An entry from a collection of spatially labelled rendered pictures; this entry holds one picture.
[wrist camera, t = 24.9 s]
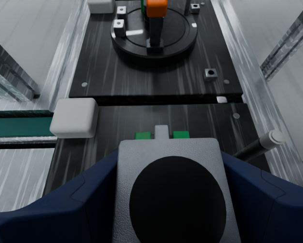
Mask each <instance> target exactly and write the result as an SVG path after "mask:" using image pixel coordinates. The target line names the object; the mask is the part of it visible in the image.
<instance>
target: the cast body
mask: <svg viewBox="0 0 303 243"><path fill-rule="evenodd" d="M112 243H241V239H240V235H239V231H238V227H237V221H236V217H235V212H234V208H233V204H232V200H231V195H230V191H229V186H228V183H227V178H226V174H225V169H224V164H223V159H222V156H221V151H220V147H219V142H218V141H217V139H215V138H178V139H169V128H168V125H155V129H154V139H140V140H123V141H121V142H120V145H119V149H118V163H117V176H116V189H115V203H114V216H113V229H112Z"/></svg>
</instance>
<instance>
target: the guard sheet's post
mask: <svg viewBox="0 0 303 243"><path fill-rule="evenodd" d="M37 86H38V85H37V84H36V83H35V82H34V81H33V79H32V78H31V77H30V76H29V75H28V74H27V73H26V72H25V71H24V70H23V69H22V68H21V67H20V65H19V64H18V63H17V62H16V61H15V60H14V59H13V58H12V57H11V56H10V55H9V54H8V53H7V52H6V50H5V49H4V48H3V47H2V46H1V45H0V95H1V96H2V97H4V98H5V99H7V100H8V101H9V102H19V100H21V101H22V102H32V99H33V97H34V94H33V93H32V92H35V91H36V89H37Z"/></svg>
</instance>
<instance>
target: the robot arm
mask: <svg viewBox="0 0 303 243"><path fill-rule="evenodd" d="M221 156H222V159H223V164H224V169H225V174H226V178H227V183H228V186H229V191H230V195H231V200H232V204H233V208H234V212H235V217H236V221H237V227H238V231H239V235H240V239H241V243H303V187H301V186H298V185H296V184H293V183H291V182H289V181H286V180H284V179H282V178H280V177H277V176H275V175H273V174H270V173H268V172H266V171H264V170H261V169H260V168H257V167H255V166H253V165H251V164H249V163H247V162H244V161H242V160H240V159H238V158H236V157H234V156H231V155H229V154H227V153H225V152H223V151H221ZM117 163H118V149H116V150H115V151H113V152H112V153H110V154H109V155H107V156H106V157H104V158H103V159H101V160H100V161H99V162H97V163H96V164H94V165H93V166H91V167H90V168H88V169H87V170H85V171H84V172H82V173H81V174H79V175H78V176H76V177H75V178H73V179H71V180H70V181H68V182H67V183H65V184H64V185H62V186H60V187H59V188H57V189H55V190H53V191H52V192H50V193H48V194H46V195H45V196H43V197H41V198H39V199H38V200H36V201H34V202H33V203H31V204H29V205H27V206H25V207H23V208H20V209H17V210H13V211H8V212H0V243H111V240H112V229H113V216H114V203H115V189H116V176H117Z"/></svg>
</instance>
